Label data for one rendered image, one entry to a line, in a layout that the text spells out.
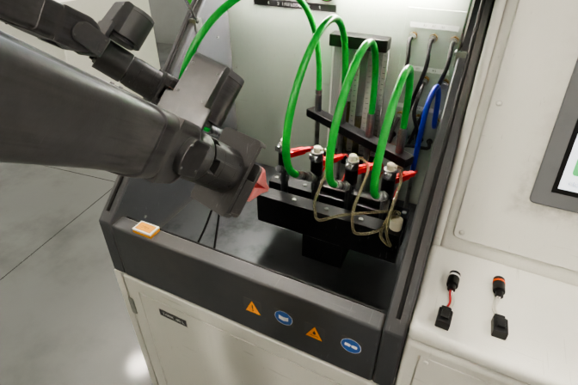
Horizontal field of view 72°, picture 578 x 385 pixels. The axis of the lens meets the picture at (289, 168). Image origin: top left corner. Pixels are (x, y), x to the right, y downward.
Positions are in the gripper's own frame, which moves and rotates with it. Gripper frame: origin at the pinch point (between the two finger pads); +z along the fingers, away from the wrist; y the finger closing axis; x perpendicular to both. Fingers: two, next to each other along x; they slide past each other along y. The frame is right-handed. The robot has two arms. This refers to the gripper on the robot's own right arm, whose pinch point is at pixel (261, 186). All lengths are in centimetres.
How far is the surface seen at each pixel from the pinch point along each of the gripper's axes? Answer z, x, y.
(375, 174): 14.7, -9.0, 9.8
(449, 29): 36, -2, 49
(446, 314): 24.7, -26.3, -5.2
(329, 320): 24.4, -9.7, -16.6
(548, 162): 29.8, -29.9, 25.1
